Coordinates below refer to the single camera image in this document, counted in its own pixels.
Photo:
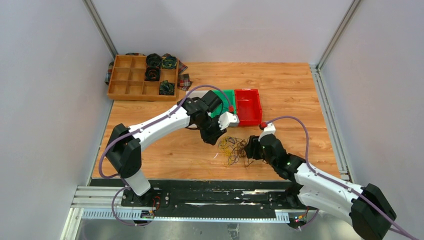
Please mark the plaid cloth under tray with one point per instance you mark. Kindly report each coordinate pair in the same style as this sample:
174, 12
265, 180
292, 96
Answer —
183, 83

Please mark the green plastic bin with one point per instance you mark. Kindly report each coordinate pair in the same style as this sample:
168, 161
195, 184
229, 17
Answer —
224, 106

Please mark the red plastic bin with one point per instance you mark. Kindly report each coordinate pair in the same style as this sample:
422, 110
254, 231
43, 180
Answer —
248, 107

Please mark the rolled green cloth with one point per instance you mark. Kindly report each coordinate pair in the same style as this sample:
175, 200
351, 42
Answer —
169, 62
166, 88

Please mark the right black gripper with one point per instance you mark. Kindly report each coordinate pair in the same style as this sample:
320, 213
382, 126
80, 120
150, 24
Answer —
252, 148

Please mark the rolled dark cloth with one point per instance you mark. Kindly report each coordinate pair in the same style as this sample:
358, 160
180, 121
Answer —
152, 74
153, 60

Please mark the rolled green cloth top right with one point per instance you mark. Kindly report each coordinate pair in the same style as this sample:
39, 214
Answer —
169, 62

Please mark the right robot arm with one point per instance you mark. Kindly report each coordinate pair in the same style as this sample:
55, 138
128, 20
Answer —
365, 208

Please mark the rolled dark cloth middle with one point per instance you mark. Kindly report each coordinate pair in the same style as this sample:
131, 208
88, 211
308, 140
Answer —
152, 74

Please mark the wooden compartment tray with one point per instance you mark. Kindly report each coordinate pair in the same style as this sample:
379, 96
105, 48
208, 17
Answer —
127, 82

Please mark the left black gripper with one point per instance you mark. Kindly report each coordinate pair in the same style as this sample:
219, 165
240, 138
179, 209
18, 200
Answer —
212, 138

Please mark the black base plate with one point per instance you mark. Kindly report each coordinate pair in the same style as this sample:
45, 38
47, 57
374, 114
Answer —
217, 199

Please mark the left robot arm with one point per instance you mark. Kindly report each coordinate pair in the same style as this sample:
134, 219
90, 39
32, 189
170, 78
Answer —
126, 144

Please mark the rolled green cloth bottom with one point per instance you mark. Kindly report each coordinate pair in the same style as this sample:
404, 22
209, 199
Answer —
166, 88

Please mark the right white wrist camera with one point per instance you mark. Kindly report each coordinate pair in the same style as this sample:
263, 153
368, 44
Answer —
267, 129

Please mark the rolled dark cloth top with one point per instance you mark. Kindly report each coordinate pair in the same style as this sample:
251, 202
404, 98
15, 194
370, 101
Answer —
153, 60

